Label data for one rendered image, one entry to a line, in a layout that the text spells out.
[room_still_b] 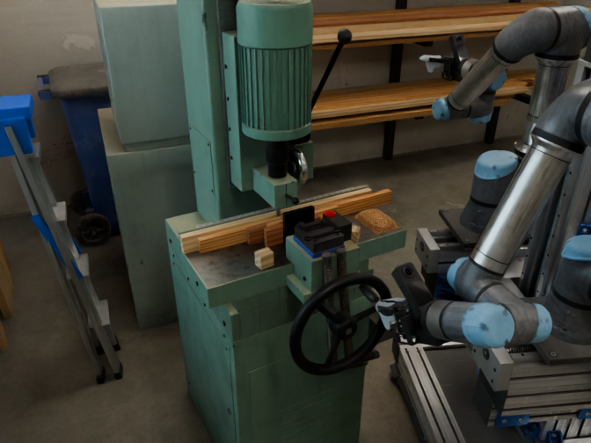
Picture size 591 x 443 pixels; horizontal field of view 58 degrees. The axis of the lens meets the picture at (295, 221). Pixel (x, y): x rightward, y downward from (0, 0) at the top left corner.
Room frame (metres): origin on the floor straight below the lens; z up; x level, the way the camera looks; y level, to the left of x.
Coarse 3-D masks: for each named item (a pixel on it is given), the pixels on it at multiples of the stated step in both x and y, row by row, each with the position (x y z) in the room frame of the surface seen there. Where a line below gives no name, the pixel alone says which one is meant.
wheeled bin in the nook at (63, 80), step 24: (48, 72) 3.03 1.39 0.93; (72, 72) 2.89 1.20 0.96; (96, 72) 2.88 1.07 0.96; (48, 96) 2.68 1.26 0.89; (72, 96) 2.64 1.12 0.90; (96, 96) 2.71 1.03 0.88; (72, 120) 2.67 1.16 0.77; (96, 120) 2.72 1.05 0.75; (96, 144) 2.72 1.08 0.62; (96, 168) 2.72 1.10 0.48; (96, 192) 2.72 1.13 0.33; (96, 216) 2.69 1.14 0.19; (96, 240) 2.68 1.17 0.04
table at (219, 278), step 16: (368, 208) 1.44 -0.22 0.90; (352, 224) 1.34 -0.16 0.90; (368, 240) 1.25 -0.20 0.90; (384, 240) 1.27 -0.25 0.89; (400, 240) 1.30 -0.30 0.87; (192, 256) 1.17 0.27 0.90; (208, 256) 1.17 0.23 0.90; (224, 256) 1.17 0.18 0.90; (240, 256) 1.17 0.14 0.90; (368, 256) 1.25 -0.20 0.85; (192, 272) 1.12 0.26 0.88; (208, 272) 1.09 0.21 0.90; (224, 272) 1.09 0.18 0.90; (240, 272) 1.09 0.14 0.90; (256, 272) 1.09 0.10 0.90; (272, 272) 1.11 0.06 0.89; (288, 272) 1.13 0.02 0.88; (208, 288) 1.03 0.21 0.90; (224, 288) 1.05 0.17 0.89; (240, 288) 1.07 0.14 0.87; (256, 288) 1.09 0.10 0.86; (272, 288) 1.11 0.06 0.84; (304, 288) 1.07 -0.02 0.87; (208, 304) 1.03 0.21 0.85
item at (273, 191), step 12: (252, 168) 1.36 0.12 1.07; (264, 168) 1.35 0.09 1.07; (264, 180) 1.29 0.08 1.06; (276, 180) 1.27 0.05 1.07; (288, 180) 1.27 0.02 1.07; (264, 192) 1.29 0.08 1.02; (276, 192) 1.24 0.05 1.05; (288, 192) 1.26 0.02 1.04; (276, 204) 1.24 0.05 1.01; (288, 204) 1.26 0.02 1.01
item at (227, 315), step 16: (176, 224) 1.52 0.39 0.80; (192, 224) 1.52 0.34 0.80; (176, 240) 1.45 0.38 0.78; (368, 272) 1.25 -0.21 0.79; (352, 288) 1.23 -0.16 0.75; (224, 304) 1.10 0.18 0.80; (272, 304) 1.11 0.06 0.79; (288, 304) 1.13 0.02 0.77; (336, 304) 1.20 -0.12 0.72; (224, 320) 1.09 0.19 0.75; (240, 320) 1.06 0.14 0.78; (256, 320) 1.08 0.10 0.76; (272, 320) 1.11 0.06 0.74; (288, 320) 1.13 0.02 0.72; (240, 336) 1.06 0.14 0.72
